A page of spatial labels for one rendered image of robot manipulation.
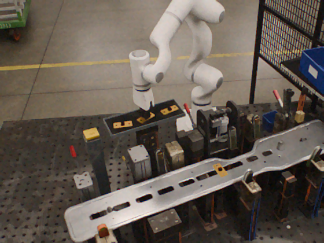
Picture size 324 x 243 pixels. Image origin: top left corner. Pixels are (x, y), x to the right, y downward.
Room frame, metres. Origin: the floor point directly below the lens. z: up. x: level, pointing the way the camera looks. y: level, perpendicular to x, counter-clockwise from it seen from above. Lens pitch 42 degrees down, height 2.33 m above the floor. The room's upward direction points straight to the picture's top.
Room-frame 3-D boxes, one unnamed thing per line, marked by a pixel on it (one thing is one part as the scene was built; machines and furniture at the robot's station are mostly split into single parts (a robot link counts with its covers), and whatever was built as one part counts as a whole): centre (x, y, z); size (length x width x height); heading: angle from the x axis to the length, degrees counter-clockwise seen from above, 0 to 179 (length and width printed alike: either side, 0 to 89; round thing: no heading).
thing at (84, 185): (1.18, 0.51, 0.88); 0.11 x 0.10 x 0.36; 27
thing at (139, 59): (1.48, 0.25, 1.44); 0.09 x 0.08 x 0.13; 51
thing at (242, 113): (1.59, -0.20, 0.91); 0.07 x 0.05 x 0.42; 27
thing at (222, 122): (1.52, -0.09, 0.94); 0.18 x 0.13 x 0.49; 117
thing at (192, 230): (1.20, 0.09, 0.84); 0.13 x 0.11 x 0.29; 27
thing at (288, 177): (1.26, -0.42, 0.84); 0.11 x 0.08 x 0.29; 27
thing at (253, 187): (1.17, -0.23, 0.87); 0.12 x 0.09 x 0.35; 27
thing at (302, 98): (1.69, -0.53, 0.95); 0.03 x 0.01 x 0.50; 117
